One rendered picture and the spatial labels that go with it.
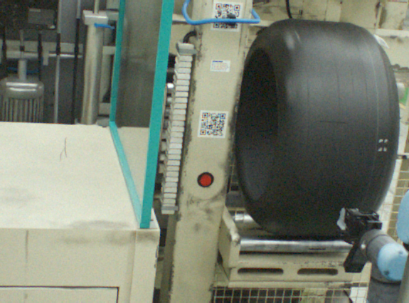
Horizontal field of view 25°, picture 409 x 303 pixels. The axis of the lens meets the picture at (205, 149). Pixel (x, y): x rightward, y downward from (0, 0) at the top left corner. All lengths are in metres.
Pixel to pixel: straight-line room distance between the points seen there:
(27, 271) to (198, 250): 0.94
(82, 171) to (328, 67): 0.74
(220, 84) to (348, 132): 0.36
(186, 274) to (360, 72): 0.75
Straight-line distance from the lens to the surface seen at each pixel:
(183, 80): 2.40
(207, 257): 2.60
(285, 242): 2.56
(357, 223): 2.30
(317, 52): 2.38
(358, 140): 2.34
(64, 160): 1.99
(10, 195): 1.81
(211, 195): 2.52
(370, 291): 2.19
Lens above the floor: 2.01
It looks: 21 degrees down
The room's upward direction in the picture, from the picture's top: 7 degrees clockwise
